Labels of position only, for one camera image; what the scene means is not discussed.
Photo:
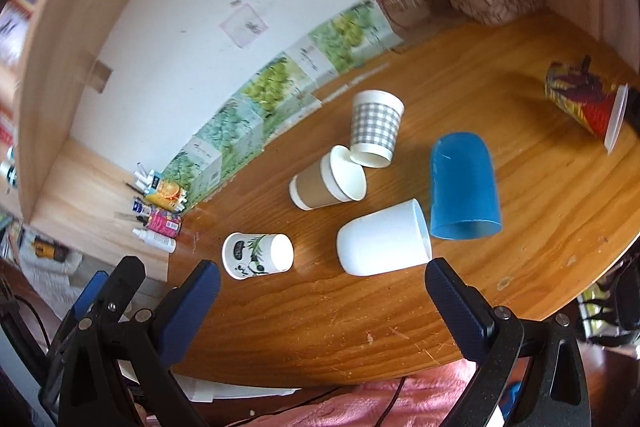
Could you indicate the green leaf calendar strip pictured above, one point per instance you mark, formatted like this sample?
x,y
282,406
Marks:
x,y
283,89

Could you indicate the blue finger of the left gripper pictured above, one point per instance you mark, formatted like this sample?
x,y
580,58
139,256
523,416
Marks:
x,y
85,300

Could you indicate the red yellow printed cup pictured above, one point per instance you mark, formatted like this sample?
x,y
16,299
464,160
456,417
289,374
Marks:
x,y
595,103

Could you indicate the brown sleeve paper cup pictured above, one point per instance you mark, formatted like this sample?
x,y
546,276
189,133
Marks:
x,y
331,180

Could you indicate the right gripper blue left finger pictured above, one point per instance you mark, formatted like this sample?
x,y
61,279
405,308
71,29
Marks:
x,y
183,310

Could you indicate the panda print paper cup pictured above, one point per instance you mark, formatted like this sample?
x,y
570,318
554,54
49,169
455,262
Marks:
x,y
245,256

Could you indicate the white plastic cup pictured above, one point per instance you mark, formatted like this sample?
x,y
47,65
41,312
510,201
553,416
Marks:
x,y
391,239

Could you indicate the pink clothing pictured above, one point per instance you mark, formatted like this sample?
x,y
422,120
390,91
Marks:
x,y
421,399

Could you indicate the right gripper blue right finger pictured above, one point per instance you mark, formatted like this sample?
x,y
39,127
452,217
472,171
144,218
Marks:
x,y
464,310

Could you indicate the grey checkered paper cup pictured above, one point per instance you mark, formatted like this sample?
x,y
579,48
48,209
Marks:
x,y
376,118

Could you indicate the pink pen holder can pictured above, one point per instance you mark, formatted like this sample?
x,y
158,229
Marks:
x,y
157,219

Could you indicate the yellow hanging keychain toy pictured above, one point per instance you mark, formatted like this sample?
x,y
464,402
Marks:
x,y
52,251

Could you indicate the small white glue bottle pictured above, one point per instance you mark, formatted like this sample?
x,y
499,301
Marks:
x,y
156,240

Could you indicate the blue plastic cup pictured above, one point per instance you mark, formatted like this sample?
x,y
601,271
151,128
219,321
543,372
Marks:
x,y
464,197

